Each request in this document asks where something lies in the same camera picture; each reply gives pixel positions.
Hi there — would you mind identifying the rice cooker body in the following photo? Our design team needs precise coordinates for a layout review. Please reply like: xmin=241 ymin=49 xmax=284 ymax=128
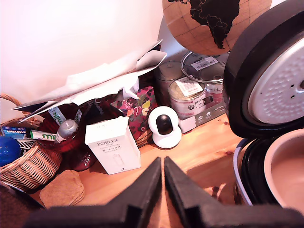
xmin=232 ymin=137 xmax=283 ymax=207

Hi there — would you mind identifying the rice cooker inner pot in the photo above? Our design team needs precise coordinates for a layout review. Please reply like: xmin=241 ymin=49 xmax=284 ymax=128
xmin=264 ymin=129 xmax=304 ymax=214

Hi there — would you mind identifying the white Porlex box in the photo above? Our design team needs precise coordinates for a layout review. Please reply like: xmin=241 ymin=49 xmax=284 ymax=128
xmin=84 ymin=116 xmax=142 ymax=176

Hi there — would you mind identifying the floral patterned pouch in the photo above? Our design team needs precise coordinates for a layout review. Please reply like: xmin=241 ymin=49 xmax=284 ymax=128
xmin=111 ymin=85 xmax=159 ymax=148

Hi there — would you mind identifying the stack of cork coasters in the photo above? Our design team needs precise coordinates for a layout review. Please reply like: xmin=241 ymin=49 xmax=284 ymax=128
xmin=39 ymin=169 xmax=86 ymax=209

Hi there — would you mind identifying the red glass vase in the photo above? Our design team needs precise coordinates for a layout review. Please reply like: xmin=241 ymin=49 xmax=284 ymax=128
xmin=38 ymin=102 xmax=99 ymax=172

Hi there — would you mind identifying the small can with paper label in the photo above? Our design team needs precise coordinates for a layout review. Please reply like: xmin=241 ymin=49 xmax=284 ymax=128
xmin=168 ymin=76 xmax=208 ymax=121

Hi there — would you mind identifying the black bag with letters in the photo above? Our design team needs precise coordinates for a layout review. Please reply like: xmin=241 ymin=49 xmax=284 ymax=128
xmin=78 ymin=95 xmax=124 ymax=127

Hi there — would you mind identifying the bottle with grey cap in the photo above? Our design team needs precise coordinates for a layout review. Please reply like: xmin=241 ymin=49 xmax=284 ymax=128
xmin=54 ymin=119 xmax=79 ymax=144

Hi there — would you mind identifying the plain silver tin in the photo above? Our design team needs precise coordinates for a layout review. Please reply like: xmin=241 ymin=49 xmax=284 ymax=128
xmin=154 ymin=60 xmax=185 ymax=108

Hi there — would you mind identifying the white green tube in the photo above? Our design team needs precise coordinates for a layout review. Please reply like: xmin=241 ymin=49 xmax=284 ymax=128
xmin=25 ymin=128 xmax=59 ymax=142

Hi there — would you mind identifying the wicker basket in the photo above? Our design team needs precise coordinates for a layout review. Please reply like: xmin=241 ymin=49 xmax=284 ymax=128
xmin=0 ymin=94 xmax=63 ymax=193

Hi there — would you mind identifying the white paper bag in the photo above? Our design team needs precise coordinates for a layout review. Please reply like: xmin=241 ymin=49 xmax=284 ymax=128
xmin=11 ymin=39 xmax=168 ymax=124

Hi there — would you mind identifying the large can with red label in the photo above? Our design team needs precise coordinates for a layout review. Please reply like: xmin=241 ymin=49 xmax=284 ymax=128
xmin=180 ymin=50 xmax=229 ymax=115

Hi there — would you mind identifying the dark brown fabric item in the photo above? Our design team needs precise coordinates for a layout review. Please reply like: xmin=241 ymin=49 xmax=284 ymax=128
xmin=0 ymin=181 xmax=46 ymax=228

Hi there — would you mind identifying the blue ball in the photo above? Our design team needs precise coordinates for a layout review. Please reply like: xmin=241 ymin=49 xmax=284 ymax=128
xmin=0 ymin=136 xmax=22 ymax=168

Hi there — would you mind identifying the blue printed box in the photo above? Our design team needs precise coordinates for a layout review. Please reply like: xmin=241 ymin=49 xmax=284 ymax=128
xmin=1 ymin=126 xmax=27 ymax=140

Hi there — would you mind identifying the cork globe with black continents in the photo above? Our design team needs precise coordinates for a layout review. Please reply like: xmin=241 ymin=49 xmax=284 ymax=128
xmin=162 ymin=0 xmax=273 ymax=57

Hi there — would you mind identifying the white round security camera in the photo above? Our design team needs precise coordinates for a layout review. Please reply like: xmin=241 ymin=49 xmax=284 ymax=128
xmin=148 ymin=105 xmax=183 ymax=150

